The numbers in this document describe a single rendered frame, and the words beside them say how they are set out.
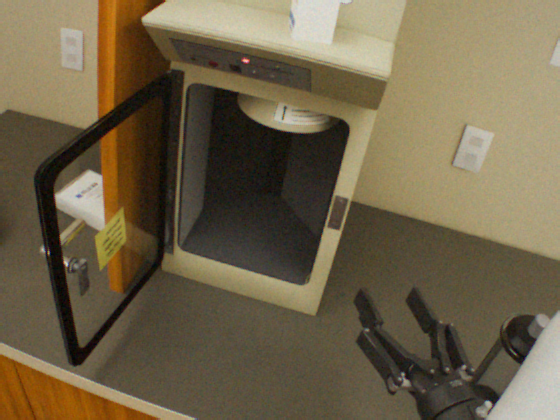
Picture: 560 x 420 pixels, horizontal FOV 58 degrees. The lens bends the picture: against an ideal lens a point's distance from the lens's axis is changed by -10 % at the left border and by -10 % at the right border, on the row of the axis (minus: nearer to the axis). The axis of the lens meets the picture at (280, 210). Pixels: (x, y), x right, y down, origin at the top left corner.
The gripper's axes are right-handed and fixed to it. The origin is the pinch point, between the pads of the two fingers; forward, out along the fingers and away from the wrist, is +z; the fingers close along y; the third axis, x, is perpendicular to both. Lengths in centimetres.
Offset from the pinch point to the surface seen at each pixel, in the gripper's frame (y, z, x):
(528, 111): -49, 39, -21
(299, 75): 18.0, 16.4, -25.3
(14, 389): 56, 26, 56
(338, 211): 2.4, 19.4, -2.4
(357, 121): 5.7, 18.9, -19.0
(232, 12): 26.7, 24.4, -29.9
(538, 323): -21.1, -9.7, -4.7
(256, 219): 6.0, 40.6, 16.0
